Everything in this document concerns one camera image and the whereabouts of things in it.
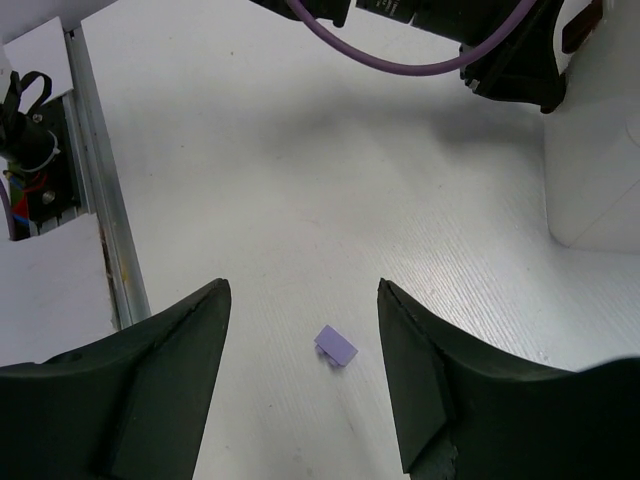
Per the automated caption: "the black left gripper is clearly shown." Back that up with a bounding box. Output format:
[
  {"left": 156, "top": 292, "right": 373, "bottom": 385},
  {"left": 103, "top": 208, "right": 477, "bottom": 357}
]
[{"left": 460, "top": 0, "right": 566, "bottom": 114}]

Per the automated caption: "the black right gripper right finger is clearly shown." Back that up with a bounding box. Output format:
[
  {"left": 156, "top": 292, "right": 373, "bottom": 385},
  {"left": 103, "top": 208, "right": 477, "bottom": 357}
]
[{"left": 377, "top": 280, "right": 639, "bottom": 479}]

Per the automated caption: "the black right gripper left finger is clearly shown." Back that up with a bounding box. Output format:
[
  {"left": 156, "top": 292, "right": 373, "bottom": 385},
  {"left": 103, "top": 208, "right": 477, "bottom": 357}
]
[{"left": 1, "top": 279, "right": 231, "bottom": 479}]

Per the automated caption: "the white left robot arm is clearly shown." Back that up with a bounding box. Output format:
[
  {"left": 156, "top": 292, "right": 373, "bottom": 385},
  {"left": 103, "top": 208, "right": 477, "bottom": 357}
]
[{"left": 259, "top": 1, "right": 566, "bottom": 113}]

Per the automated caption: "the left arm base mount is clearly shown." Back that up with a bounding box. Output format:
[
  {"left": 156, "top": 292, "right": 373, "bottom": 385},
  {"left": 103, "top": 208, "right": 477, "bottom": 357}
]
[{"left": 1, "top": 71, "right": 82, "bottom": 241}]

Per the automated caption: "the white drawer cabinet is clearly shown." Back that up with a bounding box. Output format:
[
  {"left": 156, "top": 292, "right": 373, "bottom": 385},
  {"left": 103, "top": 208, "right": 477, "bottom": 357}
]
[{"left": 544, "top": 1, "right": 639, "bottom": 254}]

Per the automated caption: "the lilac small lego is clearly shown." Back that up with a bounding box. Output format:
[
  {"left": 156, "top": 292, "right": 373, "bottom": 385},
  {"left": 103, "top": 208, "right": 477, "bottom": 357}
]
[{"left": 314, "top": 325, "right": 358, "bottom": 368}]

